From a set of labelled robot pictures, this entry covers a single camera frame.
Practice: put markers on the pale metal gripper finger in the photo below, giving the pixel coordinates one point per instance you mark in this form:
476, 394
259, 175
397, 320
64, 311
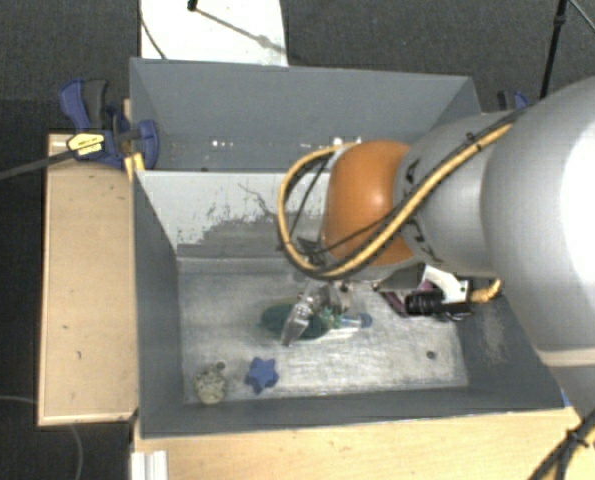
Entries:
295, 325

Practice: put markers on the dark green flat block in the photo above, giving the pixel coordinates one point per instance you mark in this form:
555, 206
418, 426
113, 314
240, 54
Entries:
273, 318

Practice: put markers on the small blue plastic piece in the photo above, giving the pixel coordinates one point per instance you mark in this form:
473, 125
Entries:
365, 320

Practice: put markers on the blue star-shaped toy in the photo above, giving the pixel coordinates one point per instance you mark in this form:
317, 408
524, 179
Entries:
262, 374

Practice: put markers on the speckled beige round toy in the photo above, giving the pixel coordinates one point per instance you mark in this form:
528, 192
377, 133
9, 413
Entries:
210, 385

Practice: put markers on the pale wood flat board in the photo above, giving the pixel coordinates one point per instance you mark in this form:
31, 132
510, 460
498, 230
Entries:
89, 288

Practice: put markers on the grey metal bin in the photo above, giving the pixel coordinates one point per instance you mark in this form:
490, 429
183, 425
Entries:
217, 108

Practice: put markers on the black cylinder on white bracket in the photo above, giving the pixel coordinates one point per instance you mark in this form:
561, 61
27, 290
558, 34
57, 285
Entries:
424, 303

